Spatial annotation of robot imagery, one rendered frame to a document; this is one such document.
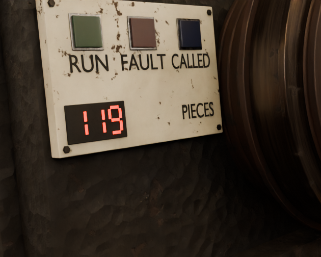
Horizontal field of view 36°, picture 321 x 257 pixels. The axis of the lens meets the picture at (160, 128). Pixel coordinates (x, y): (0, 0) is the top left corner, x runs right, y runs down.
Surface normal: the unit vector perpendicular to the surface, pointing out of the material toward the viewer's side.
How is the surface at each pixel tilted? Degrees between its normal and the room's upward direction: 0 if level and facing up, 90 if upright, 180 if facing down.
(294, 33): 90
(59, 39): 90
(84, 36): 90
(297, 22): 90
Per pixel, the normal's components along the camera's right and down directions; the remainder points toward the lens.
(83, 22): 0.62, -0.02
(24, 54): -0.78, 0.11
